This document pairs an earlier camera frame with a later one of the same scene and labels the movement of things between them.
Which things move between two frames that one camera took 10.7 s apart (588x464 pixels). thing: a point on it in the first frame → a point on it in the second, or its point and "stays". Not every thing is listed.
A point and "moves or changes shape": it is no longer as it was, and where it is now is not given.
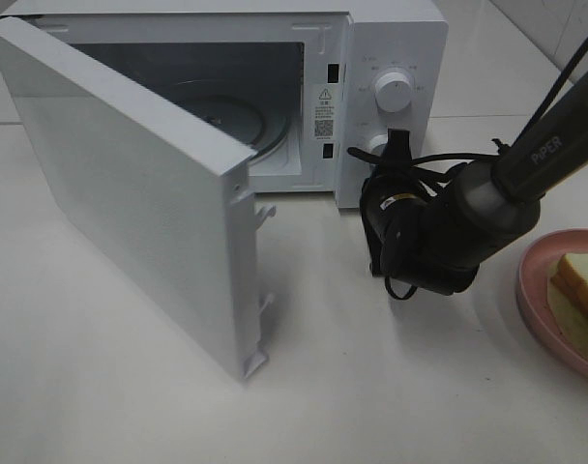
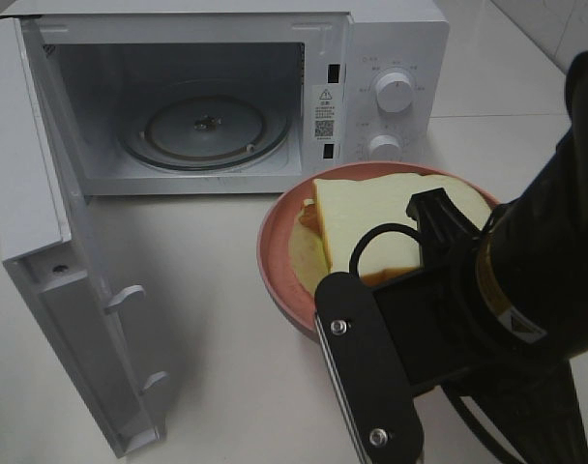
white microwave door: x=156 y=186 → x=50 y=253
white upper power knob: x=393 y=92 stays
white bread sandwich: x=575 y=297 moves or changes shape
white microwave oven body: x=301 y=82 stays
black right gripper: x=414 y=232 → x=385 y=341
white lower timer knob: x=377 y=144 stays
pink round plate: x=533 y=295 moves or changes shape
